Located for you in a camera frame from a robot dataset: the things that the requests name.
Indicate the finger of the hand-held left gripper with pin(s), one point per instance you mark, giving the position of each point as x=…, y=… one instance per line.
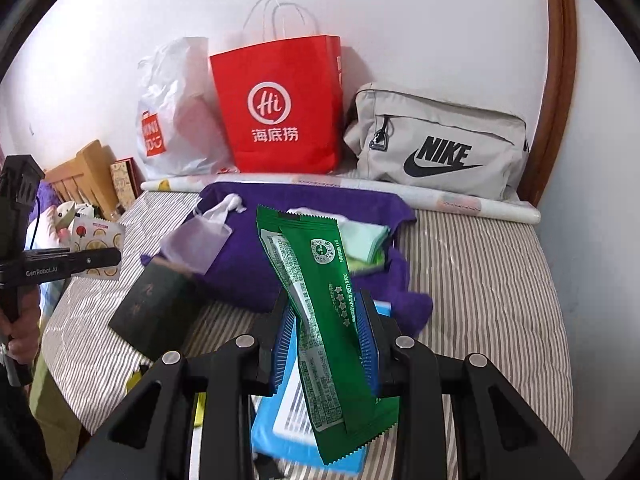
x=100, y=259

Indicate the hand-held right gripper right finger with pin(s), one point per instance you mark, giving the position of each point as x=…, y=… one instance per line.
x=369, y=355

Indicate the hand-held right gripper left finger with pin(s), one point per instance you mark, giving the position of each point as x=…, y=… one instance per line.
x=280, y=355

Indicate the fruit print white packet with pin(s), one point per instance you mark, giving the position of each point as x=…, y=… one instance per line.
x=100, y=232

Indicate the person's left hand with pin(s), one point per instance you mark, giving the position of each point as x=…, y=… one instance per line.
x=25, y=325

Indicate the purple plush toy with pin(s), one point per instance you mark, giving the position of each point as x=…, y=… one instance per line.
x=46, y=197

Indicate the white plush toy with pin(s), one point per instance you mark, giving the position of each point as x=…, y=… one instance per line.
x=65, y=215

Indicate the dark green tea box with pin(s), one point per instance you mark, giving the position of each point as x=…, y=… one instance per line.
x=150, y=310

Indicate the wooden headboard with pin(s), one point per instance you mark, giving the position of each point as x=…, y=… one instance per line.
x=90, y=165

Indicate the blue tissue pack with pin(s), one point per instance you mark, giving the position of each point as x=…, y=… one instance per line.
x=265, y=435

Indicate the purple towel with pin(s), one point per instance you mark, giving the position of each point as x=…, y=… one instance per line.
x=240, y=260

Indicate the striped mattress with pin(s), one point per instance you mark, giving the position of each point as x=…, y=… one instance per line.
x=500, y=310

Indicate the yellow-green bedsheet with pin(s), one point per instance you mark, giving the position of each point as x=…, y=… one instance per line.
x=55, y=400

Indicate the white plastic shopping bag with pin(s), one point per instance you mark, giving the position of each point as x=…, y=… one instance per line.
x=170, y=110

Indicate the white patterned paper roll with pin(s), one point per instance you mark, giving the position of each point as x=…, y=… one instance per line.
x=500, y=210

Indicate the grey waist bag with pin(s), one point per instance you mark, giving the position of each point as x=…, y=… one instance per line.
x=450, y=120

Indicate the red paper bag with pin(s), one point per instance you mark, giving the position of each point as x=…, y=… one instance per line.
x=280, y=60

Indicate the patterned picture frame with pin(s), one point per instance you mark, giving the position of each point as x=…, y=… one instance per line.
x=125, y=180

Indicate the brown wooden door frame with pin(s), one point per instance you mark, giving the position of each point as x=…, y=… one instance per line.
x=555, y=85

